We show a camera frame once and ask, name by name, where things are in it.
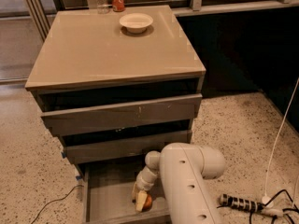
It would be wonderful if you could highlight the orange fruit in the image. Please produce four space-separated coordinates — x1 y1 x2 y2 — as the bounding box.
142 195 152 211

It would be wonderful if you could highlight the grey middle drawer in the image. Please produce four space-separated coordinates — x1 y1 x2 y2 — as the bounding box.
64 130 192 164

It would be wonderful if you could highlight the white paper bowl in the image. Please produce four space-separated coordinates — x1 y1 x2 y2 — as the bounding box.
120 13 153 34

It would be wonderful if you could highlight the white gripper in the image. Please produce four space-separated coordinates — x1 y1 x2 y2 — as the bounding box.
131 172 159 212

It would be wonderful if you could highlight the black cable left floor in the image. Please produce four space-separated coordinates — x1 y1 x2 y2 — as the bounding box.
30 184 84 224

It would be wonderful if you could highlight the grey top drawer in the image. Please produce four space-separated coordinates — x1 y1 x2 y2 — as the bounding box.
41 93 202 136

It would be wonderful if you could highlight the grey drawer cabinet beige top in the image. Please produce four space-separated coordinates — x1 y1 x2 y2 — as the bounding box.
25 6 206 154

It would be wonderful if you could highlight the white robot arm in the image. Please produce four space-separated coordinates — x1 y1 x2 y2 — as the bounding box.
132 143 225 224

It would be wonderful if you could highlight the grey open bottom drawer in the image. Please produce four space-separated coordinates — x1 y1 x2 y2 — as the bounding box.
83 156 171 224

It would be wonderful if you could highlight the black cables right floor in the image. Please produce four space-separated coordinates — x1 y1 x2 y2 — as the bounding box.
216 189 299 224

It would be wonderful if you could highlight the black white power strip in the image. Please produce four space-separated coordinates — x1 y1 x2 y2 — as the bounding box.
219 194 263 213

